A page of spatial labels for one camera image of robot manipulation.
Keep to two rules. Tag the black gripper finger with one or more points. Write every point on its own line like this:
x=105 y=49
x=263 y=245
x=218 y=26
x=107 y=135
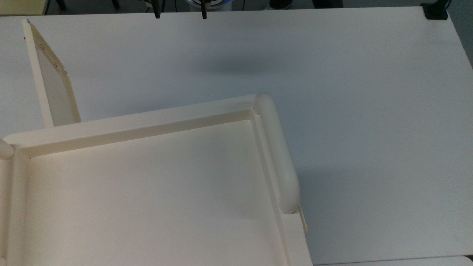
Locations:
x=157 y=10
x=204 y=10

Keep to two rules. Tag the cream cabinet door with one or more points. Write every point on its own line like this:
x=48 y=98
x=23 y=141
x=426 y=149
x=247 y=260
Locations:
x=51 y=85

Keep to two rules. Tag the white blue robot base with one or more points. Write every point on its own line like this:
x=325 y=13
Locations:
x=218 y=4

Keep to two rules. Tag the cream wooden cabinet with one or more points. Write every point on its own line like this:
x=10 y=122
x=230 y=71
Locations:
x=147 y=192

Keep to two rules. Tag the black chair base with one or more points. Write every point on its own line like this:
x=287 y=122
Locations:
x=281 y=3

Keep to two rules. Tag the yellow wooden side table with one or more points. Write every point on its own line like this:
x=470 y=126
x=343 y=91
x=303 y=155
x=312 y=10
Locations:
x=22 y=6

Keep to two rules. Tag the black table clamp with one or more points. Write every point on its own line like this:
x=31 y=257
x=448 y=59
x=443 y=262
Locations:
x=435 y=11

